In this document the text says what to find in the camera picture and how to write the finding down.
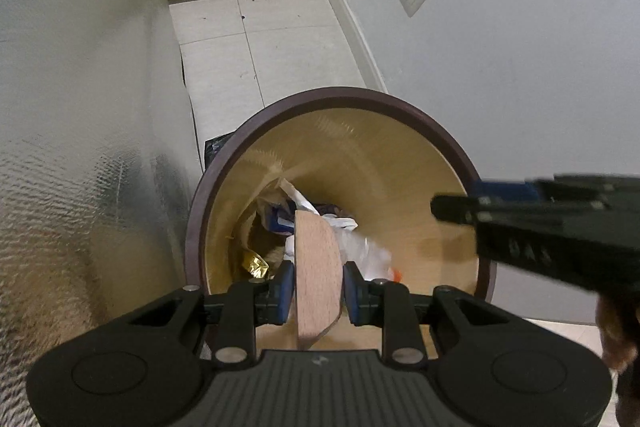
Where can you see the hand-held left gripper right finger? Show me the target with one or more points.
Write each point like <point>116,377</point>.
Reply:
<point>352,294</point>

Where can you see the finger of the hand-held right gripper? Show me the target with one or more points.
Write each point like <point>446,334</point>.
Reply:
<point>452,209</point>
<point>505,191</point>

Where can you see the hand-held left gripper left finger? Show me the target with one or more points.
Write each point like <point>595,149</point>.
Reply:
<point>285,294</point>

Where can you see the gold foil wrapper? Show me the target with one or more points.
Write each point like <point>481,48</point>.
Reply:
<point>255,264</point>

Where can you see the white plastic bag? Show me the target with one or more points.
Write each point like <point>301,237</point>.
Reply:
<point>360,252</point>

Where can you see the brown-rimmed trash bin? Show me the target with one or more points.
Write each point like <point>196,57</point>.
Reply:
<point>400,167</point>

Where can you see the blue plastic package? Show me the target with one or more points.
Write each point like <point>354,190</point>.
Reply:
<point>275,221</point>

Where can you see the person's right hand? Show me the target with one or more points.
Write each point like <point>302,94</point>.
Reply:
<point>617,332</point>

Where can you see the small orange scrap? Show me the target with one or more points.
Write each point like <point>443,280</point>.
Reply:
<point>397,276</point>

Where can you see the black patterned bag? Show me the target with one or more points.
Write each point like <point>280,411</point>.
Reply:
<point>217,152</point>

